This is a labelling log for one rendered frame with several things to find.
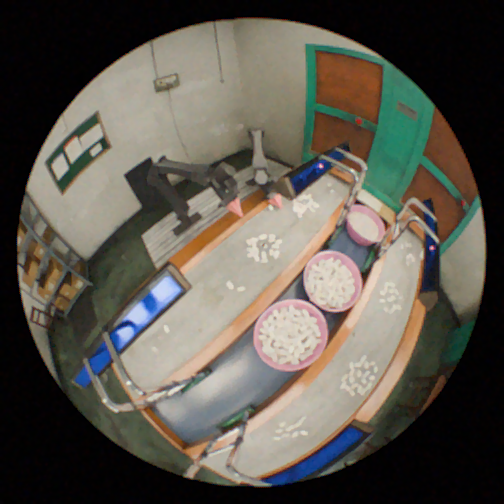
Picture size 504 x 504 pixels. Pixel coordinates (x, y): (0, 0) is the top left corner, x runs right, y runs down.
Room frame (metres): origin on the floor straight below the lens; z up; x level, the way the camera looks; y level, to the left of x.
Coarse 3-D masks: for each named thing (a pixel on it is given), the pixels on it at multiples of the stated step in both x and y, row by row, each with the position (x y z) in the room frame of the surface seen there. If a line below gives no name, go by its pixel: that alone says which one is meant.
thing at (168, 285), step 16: (160, 272) 0.14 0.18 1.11; (176, 272) 0.14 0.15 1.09; (144, 288) 0.11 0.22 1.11; (160, 288) 0.11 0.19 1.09; (176, 288) 0.12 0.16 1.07; (128, 304) 0.07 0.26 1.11; (144, 304) 0.08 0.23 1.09; (160, 304) 0.09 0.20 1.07; (112, 320) 0.03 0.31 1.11; (128, 320) 0.04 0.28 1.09; (144, 320) 0.05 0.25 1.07; (112, 336) 0.00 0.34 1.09; (128, 336) 0.01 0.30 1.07; (96, 352) -0.06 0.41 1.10; (80, 368) -0.15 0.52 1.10; (96, 368) -0.12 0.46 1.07; (80, 384) -0.23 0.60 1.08
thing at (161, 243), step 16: (240, 176) 1.12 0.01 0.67; (272, 176) 1.07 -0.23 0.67; (208, 192) 0.96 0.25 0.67; (192, 208) 0.82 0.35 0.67; (208, 208) 0.79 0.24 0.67; (224, 208) 0.77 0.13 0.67; (160, 224) 0.74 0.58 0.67; (176, 224) 0.70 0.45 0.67; (208, 224) 0.65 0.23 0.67; (144, 240) 0.62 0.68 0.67; (160, 240) 0.60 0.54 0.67; (176, 240) 0.57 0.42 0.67; (160, 256) 0.48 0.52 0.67
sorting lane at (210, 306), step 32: (320, 192) 0.75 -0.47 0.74; (256, 224) 0.54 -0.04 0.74; (288, 224) 0.52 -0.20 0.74; (320, 224) 0.50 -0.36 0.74; (224, 256) 0.38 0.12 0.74; (288, 256) 0.34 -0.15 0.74; (192, 288) 0.25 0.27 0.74; (224, 288) 0.23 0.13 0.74; (256, 288) 0.22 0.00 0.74; (160, 320) 0.11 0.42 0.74; (192, 320) 0.11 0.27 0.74; (224, 320) 0.10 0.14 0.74; (128, 352) -0.07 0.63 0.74; (160, 352) -0.04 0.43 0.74; (192, 352) -0.02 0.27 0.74
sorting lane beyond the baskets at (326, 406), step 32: (416, 256) 0.20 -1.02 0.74; (384, 320) -0.05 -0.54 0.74; (352, 352) -0.13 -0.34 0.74; (384, 352) -0.20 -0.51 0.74; (320, 384) -0.22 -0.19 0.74; (352, 384) -0.27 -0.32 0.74; (288, 416) -0.34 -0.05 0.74; (320, 416) -0.38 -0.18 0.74; (256, 448) -0.52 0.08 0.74; (288, 448) -0.54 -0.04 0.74
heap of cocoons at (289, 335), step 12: (276, 312) 0.11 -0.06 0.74; (288, 312) 0.10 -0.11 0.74; (300, 312) 0.09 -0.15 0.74; (264, 324) 0.07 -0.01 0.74; (276, 324) 0.06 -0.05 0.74; (288, 324) 0.06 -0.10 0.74; (300, 324) 0.05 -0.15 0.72; (312, 324) 0.04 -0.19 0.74; (264, 336) 0.03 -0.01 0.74; (276, 336) 0.02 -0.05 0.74; (288, 336) 0.01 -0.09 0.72; (300, 336) 0.00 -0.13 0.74; (312, 336) -0.01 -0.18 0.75; (264, 348) -0.02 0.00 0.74; (276, 348) -0.03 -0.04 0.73; (288, 348) -0.03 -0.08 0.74; (300, 348) -0.04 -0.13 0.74; (312, 348) -0.06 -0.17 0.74; (276, 360) -0.07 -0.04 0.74; (288, 360) -0.08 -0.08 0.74; (300, 360) -0.09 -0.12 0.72
